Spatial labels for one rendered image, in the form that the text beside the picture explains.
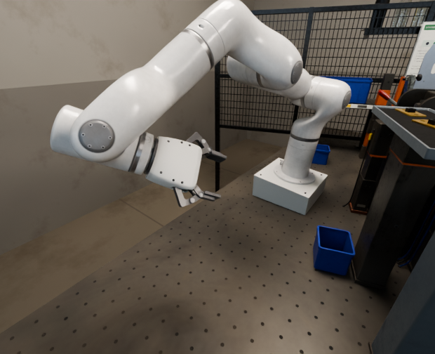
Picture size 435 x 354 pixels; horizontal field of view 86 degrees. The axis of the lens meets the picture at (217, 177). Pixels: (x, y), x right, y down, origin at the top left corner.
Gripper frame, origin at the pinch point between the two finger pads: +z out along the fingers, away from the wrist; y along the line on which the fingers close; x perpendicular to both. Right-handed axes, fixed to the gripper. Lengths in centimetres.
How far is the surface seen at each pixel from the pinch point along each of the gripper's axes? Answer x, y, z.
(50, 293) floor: -140, 53, -34
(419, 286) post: 23.2, 16.6, 29.5
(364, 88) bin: -21, -88, 95
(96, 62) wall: -137, -113, -55
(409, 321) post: 20.4, 22.6, 31.3
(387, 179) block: 14.9, -7.3, 39.4
